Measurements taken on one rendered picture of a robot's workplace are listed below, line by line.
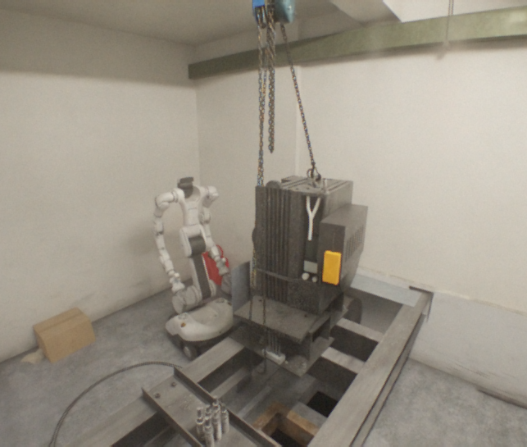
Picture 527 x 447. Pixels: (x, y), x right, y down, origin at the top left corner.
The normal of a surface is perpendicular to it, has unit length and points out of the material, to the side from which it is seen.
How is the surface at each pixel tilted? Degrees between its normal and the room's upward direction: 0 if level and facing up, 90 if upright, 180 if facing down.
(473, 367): 90
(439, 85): 90
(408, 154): 90
